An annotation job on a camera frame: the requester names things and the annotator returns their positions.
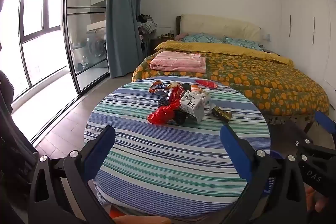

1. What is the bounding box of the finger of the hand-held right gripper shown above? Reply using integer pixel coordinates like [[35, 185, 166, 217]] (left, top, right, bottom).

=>
[[295, 111, 336, 159]]

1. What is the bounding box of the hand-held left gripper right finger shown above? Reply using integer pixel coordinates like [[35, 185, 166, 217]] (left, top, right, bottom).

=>
[[220, 124, 307, 224]]

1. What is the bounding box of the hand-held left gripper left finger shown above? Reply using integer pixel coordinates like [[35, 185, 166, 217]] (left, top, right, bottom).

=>
[[28, 125, 116, 224]]

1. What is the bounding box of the red snack packet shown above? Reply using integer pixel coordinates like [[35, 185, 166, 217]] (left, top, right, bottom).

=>
[[195, 79, 218, 89]]

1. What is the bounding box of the person's right hand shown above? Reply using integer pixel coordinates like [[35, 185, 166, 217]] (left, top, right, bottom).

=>
[[304, 185, 336, 216]]

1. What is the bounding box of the floral bedsheet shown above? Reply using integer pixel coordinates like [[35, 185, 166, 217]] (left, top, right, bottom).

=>
[[265, 111, 317, 126]]

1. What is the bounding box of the dark gold wrapper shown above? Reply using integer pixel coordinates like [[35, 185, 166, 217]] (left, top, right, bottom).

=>
[[210, 105, 233, 123]]

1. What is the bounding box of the black wrapper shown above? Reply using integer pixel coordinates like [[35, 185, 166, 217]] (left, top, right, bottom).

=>
[[175, 110, 187, 125]]

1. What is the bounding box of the round table, striped cloth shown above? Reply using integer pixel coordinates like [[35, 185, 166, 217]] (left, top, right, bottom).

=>
[[83, 76, 271, 220]]

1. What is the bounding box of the red plastic wrapper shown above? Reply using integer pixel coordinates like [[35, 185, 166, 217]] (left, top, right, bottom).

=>
[[147, 102, 180, 125]]

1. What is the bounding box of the bed with orange-patterned cover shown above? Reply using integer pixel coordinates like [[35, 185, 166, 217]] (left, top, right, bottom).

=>
[[131, 52, 330, 117]]

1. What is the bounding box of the blue snack wrapper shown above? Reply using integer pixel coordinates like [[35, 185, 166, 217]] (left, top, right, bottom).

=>
[[149, 82, 168, 95]]

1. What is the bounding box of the dark jacket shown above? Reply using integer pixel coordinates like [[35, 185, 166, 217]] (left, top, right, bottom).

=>
[[0, 70, 40, 224]]

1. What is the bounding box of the white wardrobe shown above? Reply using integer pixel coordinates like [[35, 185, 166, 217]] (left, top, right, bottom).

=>
[[278, 0, 336, 90]]

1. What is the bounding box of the washing machine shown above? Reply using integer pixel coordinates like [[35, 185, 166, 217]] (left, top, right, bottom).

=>
[[88, 38, 107, 59]]

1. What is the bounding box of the pink folded blanket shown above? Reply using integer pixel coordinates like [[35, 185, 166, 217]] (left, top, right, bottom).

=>
[[149, 51, 207, 73]]

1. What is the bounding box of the teal patterned pillow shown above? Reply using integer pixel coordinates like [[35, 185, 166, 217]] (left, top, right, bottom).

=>
[[181, 33, 226, 44], [224, 36, 264, 52]]

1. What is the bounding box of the yellow blanket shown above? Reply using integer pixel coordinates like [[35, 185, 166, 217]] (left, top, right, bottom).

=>
[[155, 40, 294, 65]]

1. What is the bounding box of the dark wooden nightstand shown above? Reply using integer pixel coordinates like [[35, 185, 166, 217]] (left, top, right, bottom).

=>
[[151, 37, 175, 56]]

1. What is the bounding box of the glass sliding door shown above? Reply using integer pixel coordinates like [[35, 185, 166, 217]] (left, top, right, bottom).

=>
[[62, 0, 111, 96]]

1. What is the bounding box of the cream padded headboard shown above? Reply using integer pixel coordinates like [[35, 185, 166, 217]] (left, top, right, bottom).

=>
[[181, 14, 261, 42]]

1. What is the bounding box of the pile of clothes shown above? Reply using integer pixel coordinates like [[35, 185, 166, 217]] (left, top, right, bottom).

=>
[[136, 14, 158, 33]]

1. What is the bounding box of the blue grey curtain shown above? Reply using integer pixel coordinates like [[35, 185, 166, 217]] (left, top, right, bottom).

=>
[[105, 0, 144, 79]]

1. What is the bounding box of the black framed window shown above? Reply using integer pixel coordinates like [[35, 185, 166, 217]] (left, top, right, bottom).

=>
[[0, 0, 66, 101]]

